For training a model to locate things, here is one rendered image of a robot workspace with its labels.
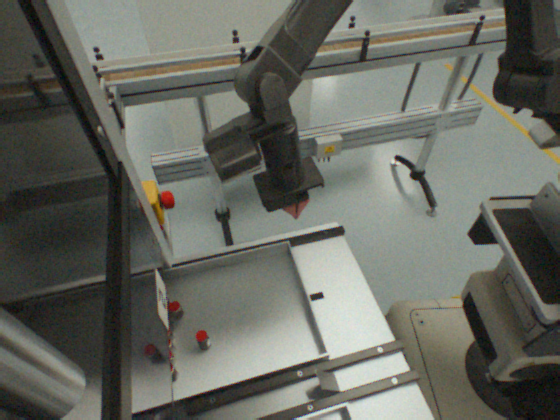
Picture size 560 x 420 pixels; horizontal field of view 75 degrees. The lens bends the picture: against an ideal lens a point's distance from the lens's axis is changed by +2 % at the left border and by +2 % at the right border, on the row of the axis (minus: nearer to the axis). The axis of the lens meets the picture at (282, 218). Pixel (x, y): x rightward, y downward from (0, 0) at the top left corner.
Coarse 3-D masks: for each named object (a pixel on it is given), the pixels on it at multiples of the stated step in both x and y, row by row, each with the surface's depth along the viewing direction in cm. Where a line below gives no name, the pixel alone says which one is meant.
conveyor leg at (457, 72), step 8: (464, 56) 156; (456, 64) 160; (464, 64) 158; (456, 72) 161; (448, 80) 166; (456, 80) 164; (448, 88) 168; (456, 88) 168; (448, 96) 170; (440, 104) 175; (448, 104) 173; (432, 136) 188; (424, 144) 194; (432, 144) 192; (424, 152) 197; (424, 160) 200; (416, 168) 207
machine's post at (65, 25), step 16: (48, 0) 37; (64, 16) 41; (64, 32) 40; (80, 48) 44; (80, 64) 43; (96, 80) 49; (96, 96) 47; (96, 112) 47; (112, 128) 52; (112, 144) 51; (128, 160) 58; (144, 192) 65; (144, 208) 62; (160, 240) 71
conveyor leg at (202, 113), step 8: (200, 96) 134; (200, 104) 138; (200, 112) 140; (208, 112) 143; (200, 120) 143; (208, 120) 144; (200, 128) 147; (208, 128) 147; (216, 176) 167; (216, 184) 170; (216, 192) 175; (216, 200) 179; (224, 200) 182; (224, 208) 185
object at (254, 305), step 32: (224, 256) 78; (256, 256) 81; (288, 256) 82; (192, 288) 77; (224, 288) 77; (256, 288) 77; (288, 288) 77; (192, 320) 72; (224, 320) 72; (256, 320) 72; (288, 320) 72; (192, 352) 68; (224, 352) 68; (256, 352) 68; (288, 352) 68; (320, 352) 68; (192, 384) 64; (224, 384) 61
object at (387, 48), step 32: (352, 32) 138; (384, 32) 136; (416, 32) 139; (448, 32) 144; (480, 32) 144; (96, 64) 122; (128, 64) 127; (160, 64) 121; (192, 64) 128; (224, 64) 128; (320, 64) 135; (352, 64) 139; (384, 64) 143; (128, 96) 124; (160, 96) 127; (192, 96) 130
